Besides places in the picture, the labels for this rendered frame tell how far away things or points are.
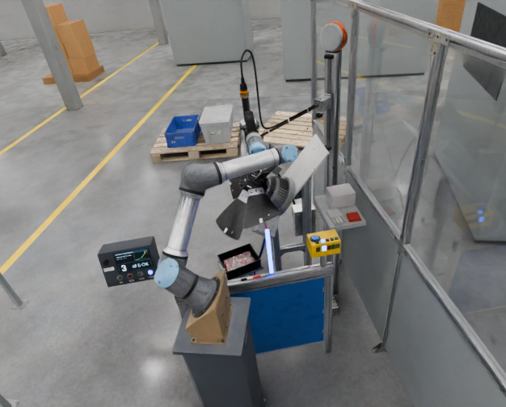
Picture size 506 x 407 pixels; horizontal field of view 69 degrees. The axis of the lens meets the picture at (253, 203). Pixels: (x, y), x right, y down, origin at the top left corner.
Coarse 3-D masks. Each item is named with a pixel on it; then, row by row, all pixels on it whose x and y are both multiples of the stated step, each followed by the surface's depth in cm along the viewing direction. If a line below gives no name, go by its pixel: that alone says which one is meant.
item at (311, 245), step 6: (306, 234) 199; (312, 234) 199; (318, 234) 198; (324, 234) 198; (330, 234) 197; (336, 234) 197; (306, 240) 202; (318, 240) 194; (330, 240) 194; (336, 240) 193; (312, 246) 192; (318, 246) 193; (312, 252) 194; (318, 252) 195; (324, 252) 196; (330, 252) 196; (336, 252) 197
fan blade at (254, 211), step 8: (248, 200) 212; (256, 200) 210; (264, 200) 209; (248, 208) 208; (256, 208) 205; (264, 208) 204; (272, 208) 202; (248, 216) 204; (256, 216) 201; (264, 216) 199; (272, 216) 197; (248, 224) 201; (256, 224) 198
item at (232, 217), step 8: (240, 200) 226; (232, 208) 228; (240, 208) 226; (224, 216) 231; (232, 216) 227; (240, 216) 226; (224, 224) 230; (232, 224) 227; (240, 224) 225; (240, 232) 224
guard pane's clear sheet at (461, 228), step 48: (384, 48) 182; (384, 96) 191; (480, 96) 123; (384, 144) 201; (432, 144) 155; (480, 144) 127; (384, 192) 212; (432, 192) 161; (480, 192) 131; (432, 240) 168; (480, 240) 135; (480, 288) 140; (480, 336) 145
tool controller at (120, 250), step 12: (132, 240) 185; (144, 240) 183; (108, 252) 176; (120, 252) 177; (132, 252) 177; (144, 252) 178; (156, 252) 186; (108, 264) 177; (132, 264) 180; (144, 264) 180; (156, 264) 182; (108, 276) 180; (144, 276) 183
